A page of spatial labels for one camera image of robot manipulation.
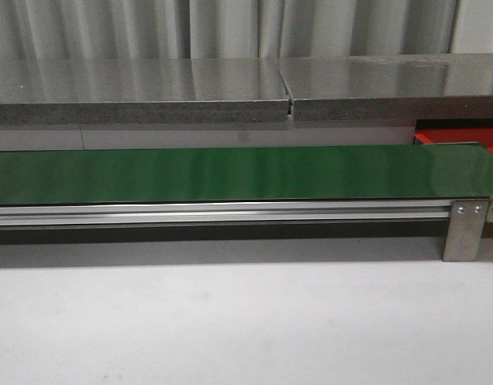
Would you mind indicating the green conveyor belt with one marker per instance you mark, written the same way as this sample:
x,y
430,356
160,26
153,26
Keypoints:
x,y
110,176

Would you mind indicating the right grey stone slab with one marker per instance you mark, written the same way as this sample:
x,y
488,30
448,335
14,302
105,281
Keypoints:
x,y
400,87

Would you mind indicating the grey stone slab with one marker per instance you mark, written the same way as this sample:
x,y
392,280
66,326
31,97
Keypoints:
x,y
141,91
400,87

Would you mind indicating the left grey stone slab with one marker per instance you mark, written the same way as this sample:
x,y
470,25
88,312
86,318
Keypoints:
x,y
141,91

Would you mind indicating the red plastic tray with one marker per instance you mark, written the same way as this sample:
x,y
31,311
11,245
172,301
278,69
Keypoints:
x,y
483,136

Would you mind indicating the grey pleated curtain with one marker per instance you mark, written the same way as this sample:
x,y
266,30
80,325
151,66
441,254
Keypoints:
x,y
222,29

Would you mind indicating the aluminium conveyor side rail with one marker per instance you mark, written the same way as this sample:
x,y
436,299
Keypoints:
x,y
222,212

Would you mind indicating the steel conveyor support bracket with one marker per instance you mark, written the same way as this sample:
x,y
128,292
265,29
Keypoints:
x,y
465,229

